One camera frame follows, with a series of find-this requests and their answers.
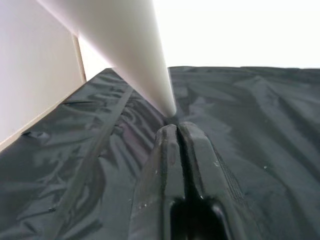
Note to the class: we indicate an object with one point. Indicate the black table cloth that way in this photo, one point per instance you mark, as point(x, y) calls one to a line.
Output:
point(250, 125)

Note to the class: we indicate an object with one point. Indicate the white plastic table leg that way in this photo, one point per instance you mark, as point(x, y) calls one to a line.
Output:
point(130, 50)

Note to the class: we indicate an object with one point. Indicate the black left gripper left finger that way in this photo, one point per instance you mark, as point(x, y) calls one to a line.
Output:
point(160, 175)

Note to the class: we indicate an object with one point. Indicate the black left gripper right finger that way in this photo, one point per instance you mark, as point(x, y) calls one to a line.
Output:
point(205, 170)

